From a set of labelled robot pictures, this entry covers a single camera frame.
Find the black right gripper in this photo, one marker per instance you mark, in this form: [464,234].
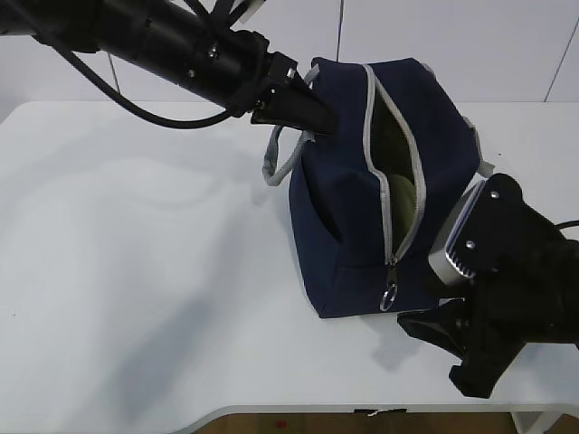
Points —
[524,290]

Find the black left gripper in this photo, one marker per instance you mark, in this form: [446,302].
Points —
[275,96]

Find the navy blue lunch bag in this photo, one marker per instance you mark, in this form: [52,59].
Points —
[394,118]

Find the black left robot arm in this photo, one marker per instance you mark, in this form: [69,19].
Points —
[192,47]

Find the white table leg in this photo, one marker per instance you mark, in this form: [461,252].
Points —
[544,422]

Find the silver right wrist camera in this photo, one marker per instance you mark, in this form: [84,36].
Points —
[443,257]

